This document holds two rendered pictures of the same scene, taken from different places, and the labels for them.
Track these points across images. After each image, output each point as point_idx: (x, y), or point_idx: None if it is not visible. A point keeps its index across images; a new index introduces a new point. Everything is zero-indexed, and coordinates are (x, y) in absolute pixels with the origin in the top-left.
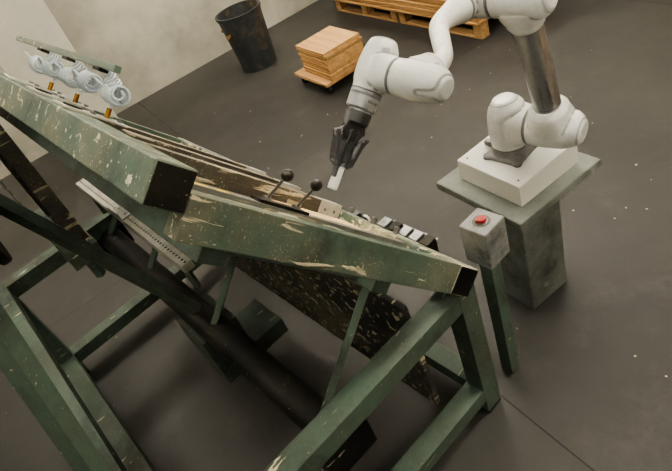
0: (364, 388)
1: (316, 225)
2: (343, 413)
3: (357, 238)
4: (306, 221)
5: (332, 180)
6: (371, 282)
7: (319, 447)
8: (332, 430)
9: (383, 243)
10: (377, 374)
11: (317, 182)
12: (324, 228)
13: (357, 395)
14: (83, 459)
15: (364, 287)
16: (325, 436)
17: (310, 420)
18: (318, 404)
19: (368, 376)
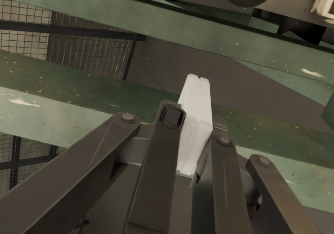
0: (304, 85)
1: (55, 132)
2: (271, 72)
3: (176, 174)
4: (42, 110)
5: (180, 103)
6: (329, 117)
7: (238, 61)
8: (253, 68)
9: (292, 191)
10: (326, 96)
11: None
12: (68, 146)
13: (293, 80)
14: None
15: (329, 99)
16: (247, 63)
17: (282, 24)
18: (300, 23)
19: (321, 84)
